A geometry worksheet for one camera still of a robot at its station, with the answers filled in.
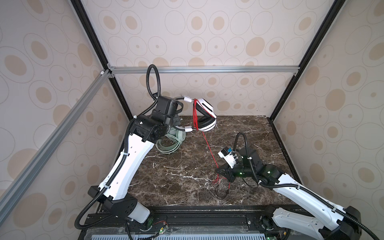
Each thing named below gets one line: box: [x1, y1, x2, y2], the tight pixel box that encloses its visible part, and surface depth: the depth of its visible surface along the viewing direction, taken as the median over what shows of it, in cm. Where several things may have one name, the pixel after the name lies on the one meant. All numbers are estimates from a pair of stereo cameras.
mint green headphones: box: [155, 126, 186, 154], surface depth 102 cm
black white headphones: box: [173, 96, 217, 132], surface depth 65 cm
